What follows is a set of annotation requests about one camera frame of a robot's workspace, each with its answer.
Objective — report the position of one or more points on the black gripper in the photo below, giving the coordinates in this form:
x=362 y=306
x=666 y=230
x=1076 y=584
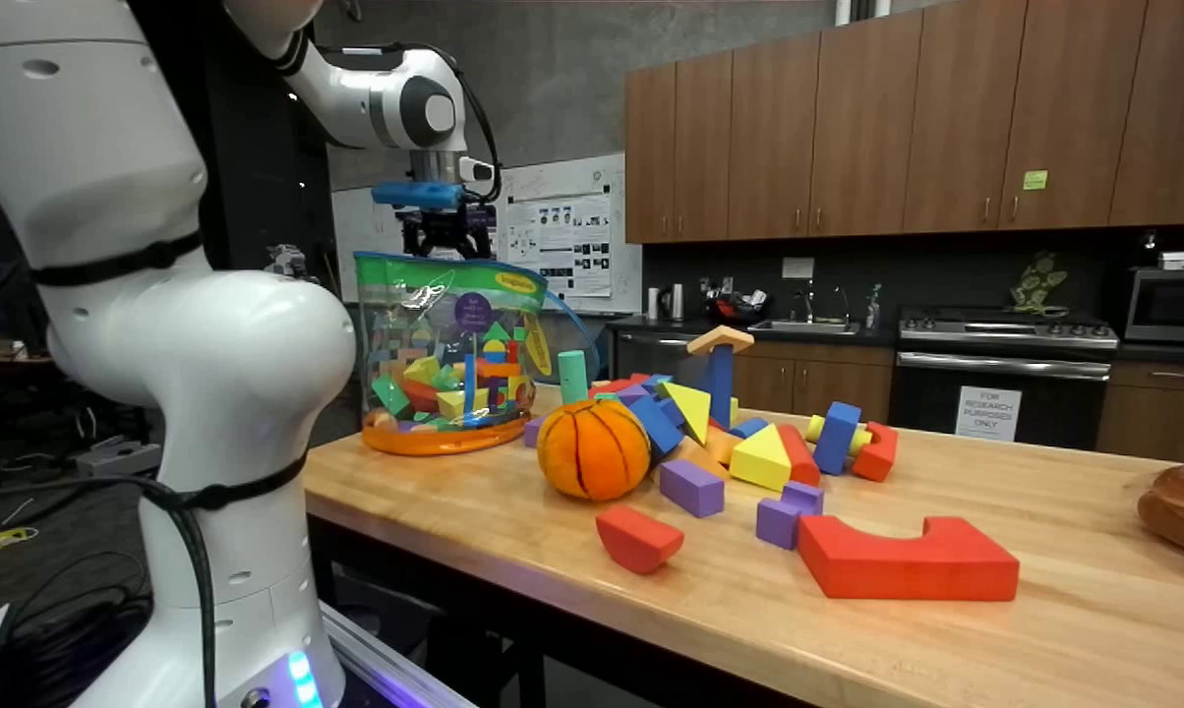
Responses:
x=467 y=230

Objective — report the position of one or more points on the teal foam cylinder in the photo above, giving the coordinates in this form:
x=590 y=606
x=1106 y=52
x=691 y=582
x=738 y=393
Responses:
x=573 y=377

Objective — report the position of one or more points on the tan foam block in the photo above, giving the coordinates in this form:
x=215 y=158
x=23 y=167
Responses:
x=722 y=338

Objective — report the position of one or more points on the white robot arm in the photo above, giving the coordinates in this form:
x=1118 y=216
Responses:
x=101 y=182

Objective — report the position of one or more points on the clear plastic toy bag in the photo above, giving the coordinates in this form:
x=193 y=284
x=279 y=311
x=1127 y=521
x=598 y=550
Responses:
x=448 y=352

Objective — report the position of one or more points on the purple foam block near ball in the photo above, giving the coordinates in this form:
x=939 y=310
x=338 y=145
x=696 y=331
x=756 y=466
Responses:
x=691 y=491

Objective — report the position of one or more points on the red half-round foam block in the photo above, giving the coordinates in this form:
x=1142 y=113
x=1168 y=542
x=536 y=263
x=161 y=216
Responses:
x=640 y=542

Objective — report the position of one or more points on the yellow triangle foam block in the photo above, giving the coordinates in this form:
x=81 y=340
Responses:
x=759 y=462

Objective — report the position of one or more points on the blue foam block right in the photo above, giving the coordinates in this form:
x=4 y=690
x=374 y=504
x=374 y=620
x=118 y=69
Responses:
x=835 y=440

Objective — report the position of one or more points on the red foam block right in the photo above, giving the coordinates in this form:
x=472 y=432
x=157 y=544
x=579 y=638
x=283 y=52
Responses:
x=873 y=462

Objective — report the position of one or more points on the red arch foam block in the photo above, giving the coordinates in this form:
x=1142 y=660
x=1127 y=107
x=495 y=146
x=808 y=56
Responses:
x=947 y=562

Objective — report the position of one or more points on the whiteboard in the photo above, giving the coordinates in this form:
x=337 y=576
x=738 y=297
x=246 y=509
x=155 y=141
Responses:
x=566 y=224

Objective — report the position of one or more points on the orange plush basketball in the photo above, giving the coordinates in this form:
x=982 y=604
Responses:
x=596 y=450

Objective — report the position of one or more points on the blue foam pillar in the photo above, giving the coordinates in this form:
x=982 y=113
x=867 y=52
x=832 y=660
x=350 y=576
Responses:
x=722 y=370

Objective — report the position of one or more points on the purple foam cube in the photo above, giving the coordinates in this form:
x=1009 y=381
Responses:
x=776 y=521

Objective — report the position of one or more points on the upper wooden cabinets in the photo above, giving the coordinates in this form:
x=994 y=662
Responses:
x=970 y=115

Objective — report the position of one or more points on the wooden cabinets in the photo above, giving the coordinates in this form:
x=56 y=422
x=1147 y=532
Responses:
x=970 y=115
x=1142 y=402

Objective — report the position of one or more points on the black oven range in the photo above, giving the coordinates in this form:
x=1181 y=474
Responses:
x=999 y=377

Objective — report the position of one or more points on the microwave oven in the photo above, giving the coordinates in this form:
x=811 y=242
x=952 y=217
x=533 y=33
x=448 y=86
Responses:
x=1155 y=310

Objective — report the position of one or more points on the lower wooden cabinets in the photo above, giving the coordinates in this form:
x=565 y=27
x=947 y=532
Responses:
x=1142 y=402

